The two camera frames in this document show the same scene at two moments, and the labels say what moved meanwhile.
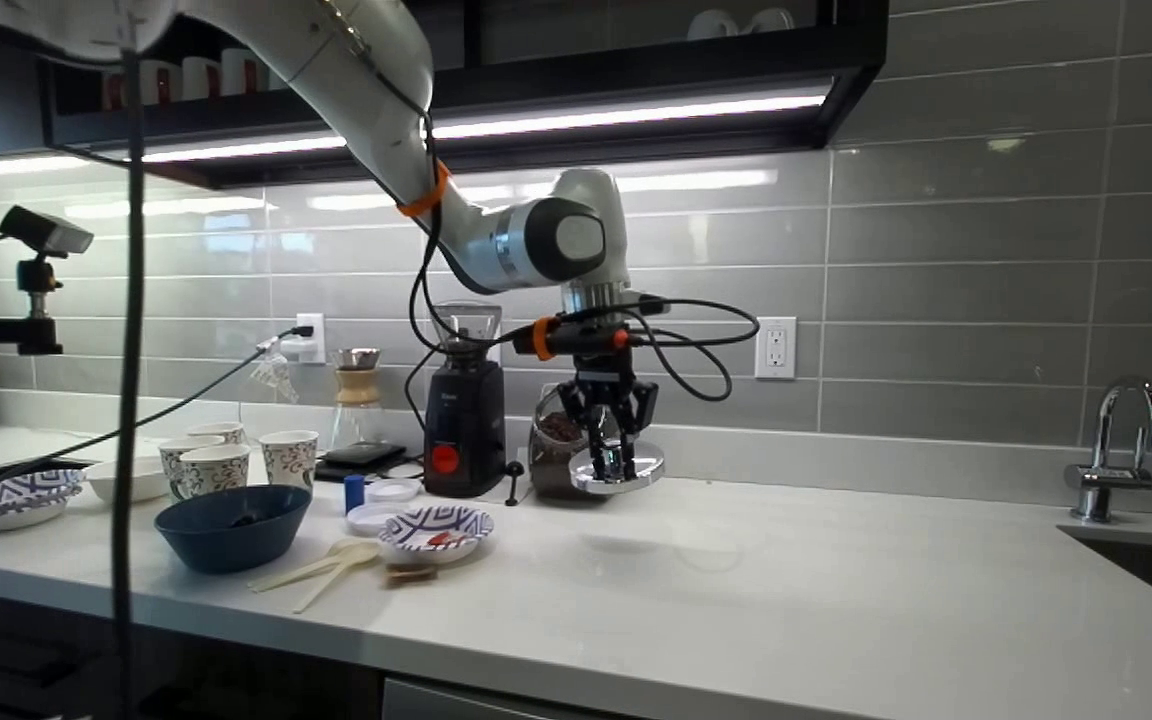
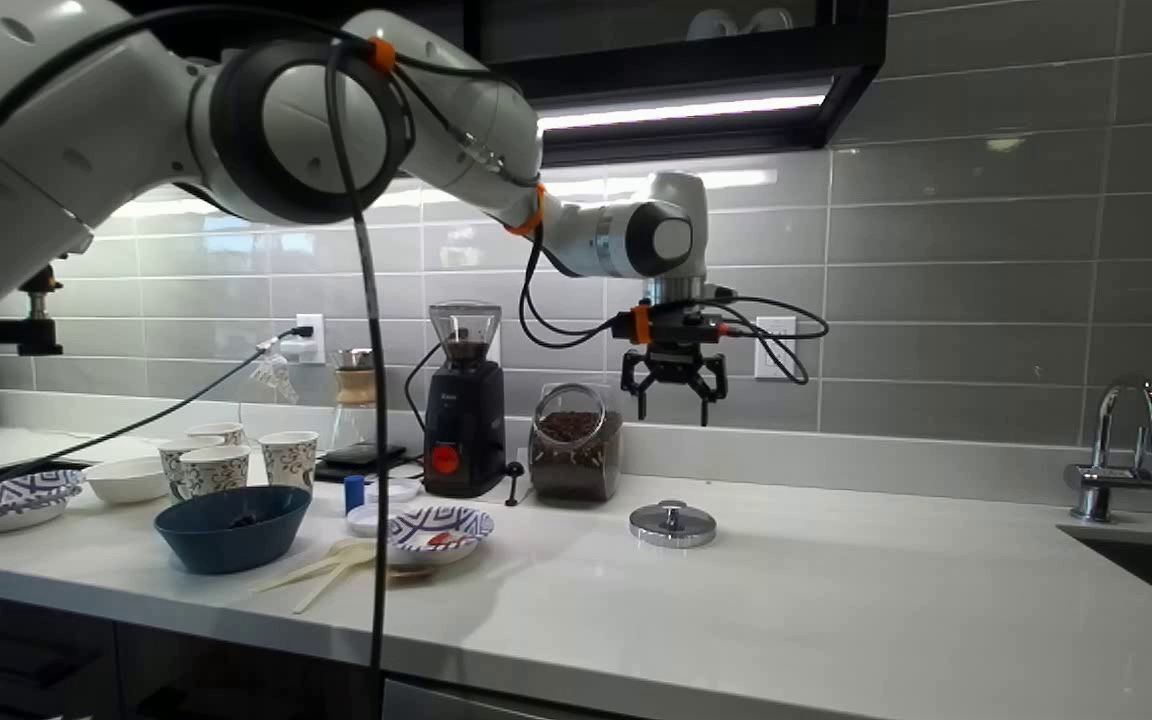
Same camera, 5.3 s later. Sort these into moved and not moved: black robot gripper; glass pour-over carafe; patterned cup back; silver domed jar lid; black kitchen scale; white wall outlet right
Moved: silver domed jar lid; black robot gripper
Not moved: patterned cup back; white wall outlet right; black kitchen scale; glass pour-over carafe
